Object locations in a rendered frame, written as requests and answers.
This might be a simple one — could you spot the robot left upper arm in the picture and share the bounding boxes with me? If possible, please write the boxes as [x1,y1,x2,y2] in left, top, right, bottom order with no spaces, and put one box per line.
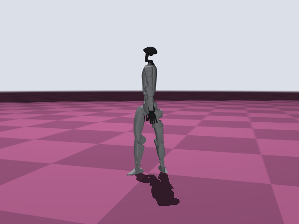
[144,66,153,92]

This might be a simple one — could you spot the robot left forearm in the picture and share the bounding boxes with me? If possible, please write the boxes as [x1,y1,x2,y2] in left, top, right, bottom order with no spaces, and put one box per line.
[146,86,154,111]

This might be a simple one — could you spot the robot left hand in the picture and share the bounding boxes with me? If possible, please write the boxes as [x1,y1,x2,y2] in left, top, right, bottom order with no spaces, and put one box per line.
[147,106,158,124]

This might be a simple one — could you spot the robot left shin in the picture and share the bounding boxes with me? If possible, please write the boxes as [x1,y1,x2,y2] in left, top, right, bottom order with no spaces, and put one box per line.
[156,143,165,166]

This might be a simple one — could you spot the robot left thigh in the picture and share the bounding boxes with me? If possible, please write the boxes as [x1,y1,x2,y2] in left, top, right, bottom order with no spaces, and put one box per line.
[151,107,164,146]

